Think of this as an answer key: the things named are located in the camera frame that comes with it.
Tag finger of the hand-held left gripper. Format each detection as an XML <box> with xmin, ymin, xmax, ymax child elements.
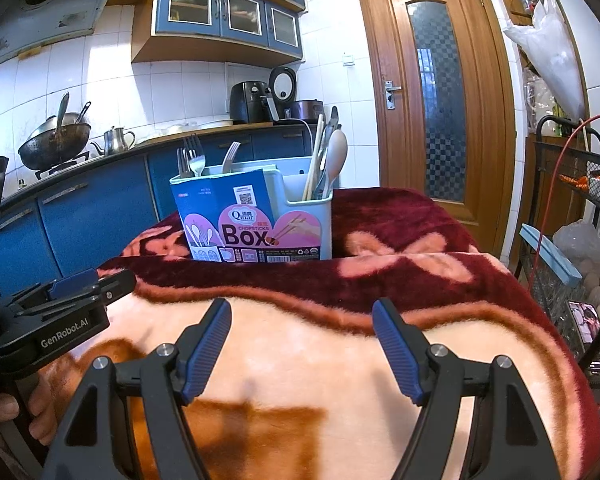
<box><xmin>7</xmin><ymin>268</ymin><xmax>100</xmax><ymax>311</ymax></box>
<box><xmin>62</xmin><ymin>270</ymin><xmax>137</xmax><ymax>311</ymax></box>

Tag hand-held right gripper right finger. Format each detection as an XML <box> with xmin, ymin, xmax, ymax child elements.
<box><xmin>371</xmin><ymin>298</ymin><xmax>561</xmax><ymax>480</ymax></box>

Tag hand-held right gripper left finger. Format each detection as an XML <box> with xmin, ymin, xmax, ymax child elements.
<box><xmin>40</xmin><ymin>297</ymin><xmax>232</xmax><ymax>480</ymax></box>

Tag light blue utensil box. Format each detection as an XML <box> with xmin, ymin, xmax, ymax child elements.
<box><xmin>169</xmin><ymin>156</ymin><xmax>335</xmax><ymax>262</ymax></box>

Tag cream long-handled spoon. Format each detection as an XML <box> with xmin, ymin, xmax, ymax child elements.
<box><xmin>316</xmin><ymin>129</ymin><xmax>349</xmax><ymax>200</ymax></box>

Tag pale wooden chopstick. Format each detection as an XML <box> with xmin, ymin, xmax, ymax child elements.
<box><xmin>302</xmin><ymin>114</ymin><xmax>327</xmax><ymax>201</ymax></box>

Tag metal spoon with long handle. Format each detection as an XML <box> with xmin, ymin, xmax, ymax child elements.
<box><xmin>312</xmin><ymin>106</ymin><xmax>342</xmax><ymax>198</ymax></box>

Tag person's left hand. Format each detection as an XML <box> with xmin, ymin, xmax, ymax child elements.
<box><xmin>0</xmin><ymin>375</ymin><xmax>58</xmax><ymax>456</ymax></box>

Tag blue base cabinet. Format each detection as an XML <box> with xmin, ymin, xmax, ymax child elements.
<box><xmin>0</xmin><ymin>122</ymin><xmax>326</xmax><ymax>301</ymax></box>

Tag gas stove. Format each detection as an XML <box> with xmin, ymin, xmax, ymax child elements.
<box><xmin>34</xmin><ymin>152</ymin><xmax>91</xmax><ymax>180</ymax></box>

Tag red and pink floral blanket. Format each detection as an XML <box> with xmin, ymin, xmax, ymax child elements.
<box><xmin>40</xmin><ymin>187</ymin><xmax>600</xmax><ymax>480</ymax></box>

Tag dark steel wok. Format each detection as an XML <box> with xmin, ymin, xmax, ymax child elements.
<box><xmin>18</xmin><ymin>112</ymin><xmax>92</xmax><ymax>171</ymax></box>

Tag stainless steel kettle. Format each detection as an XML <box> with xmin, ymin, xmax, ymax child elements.
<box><xmin>91</xmin><ymin>126</ymin><xmax>136</xmax><ymax>157</ymax></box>

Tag metal spatula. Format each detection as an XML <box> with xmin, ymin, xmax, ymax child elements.
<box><xmin>52</xmin><ymin>92</ymin><xmax>71</xmax><ymax>141</ymax></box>

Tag flat blue box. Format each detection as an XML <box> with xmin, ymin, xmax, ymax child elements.
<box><xmin>520</xmin><ymin>224</ymin><xmax>583</xmax><ymax>288</ymax></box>

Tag smartphone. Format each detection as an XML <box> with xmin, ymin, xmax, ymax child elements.
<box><xmin>565</xmin><ymin>300</ymin><xmax>600</xmax><ymax>346</ymax></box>

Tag clear plastic bag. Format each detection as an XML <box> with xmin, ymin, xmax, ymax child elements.
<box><xmin>552</xmin><ymin>220</ymin><xmax>600</xmax><ymax>276</ymax></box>

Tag black air fryer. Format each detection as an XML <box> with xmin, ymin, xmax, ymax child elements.
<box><xmin>229</xmin><ymin>81</ymin><xmax>276</xmax><ymax>125</ymax></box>

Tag wooden door with glass panel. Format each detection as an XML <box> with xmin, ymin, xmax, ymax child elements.
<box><xmin>355</xmin><ymin>0</ymin><xmax>518</xmax><ymax>261</ymax></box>

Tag black metal rack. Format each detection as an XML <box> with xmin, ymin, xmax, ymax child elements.
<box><xmin>512</xmin><ymin>115</ymin><xmax>600</xmax><ymax>391</ymax></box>

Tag rice cooker with open lid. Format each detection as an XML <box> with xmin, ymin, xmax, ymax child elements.
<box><xmin>267</xmin><ymin>66</ymin><xmax>326</xmax><ymax>122</ymax></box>

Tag grey range hood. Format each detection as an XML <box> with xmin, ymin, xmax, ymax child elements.
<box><xmin>0</xmin><ymin>0</ymin><xmax>126</xmax><ymax>73</ymax></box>

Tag white hanging plastic bag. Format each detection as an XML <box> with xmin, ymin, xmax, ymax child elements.
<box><xmin>502</xmin><ymin>0</ymin><xmax>587</xmax><ymax>118</ymax></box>

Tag white power cable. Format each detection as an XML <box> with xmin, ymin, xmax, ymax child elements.
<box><xmin>280</xmin><ymin>119</ymin><xmax>315</xmax><ymax>158</ymax></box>

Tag red cable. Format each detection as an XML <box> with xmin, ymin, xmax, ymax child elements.
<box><xmin>545</xmin><ymin>114</ymin><xmax>600</xmax><ymax>281</ymax></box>

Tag blue wall cabinet glass doors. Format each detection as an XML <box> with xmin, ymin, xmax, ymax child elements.
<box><xmin>131</xmin><ymin>0</ymin><xmax>306</xmax><ymax>65</ymax></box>

